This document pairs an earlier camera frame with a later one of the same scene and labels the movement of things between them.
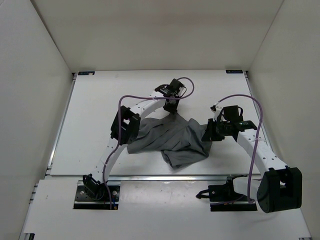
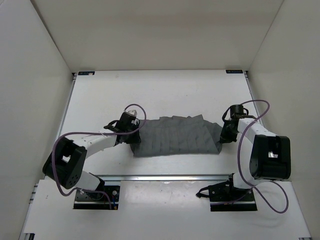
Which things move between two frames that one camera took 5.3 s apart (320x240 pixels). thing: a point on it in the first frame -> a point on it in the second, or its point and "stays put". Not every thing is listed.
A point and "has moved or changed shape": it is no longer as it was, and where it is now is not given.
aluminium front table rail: (181, 177) stays put
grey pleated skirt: (181, 141) has moved or changed shape
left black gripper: (171, 110) -> (135, 139)
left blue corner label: (86, 73) stays put
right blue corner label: (234, 71) stays put
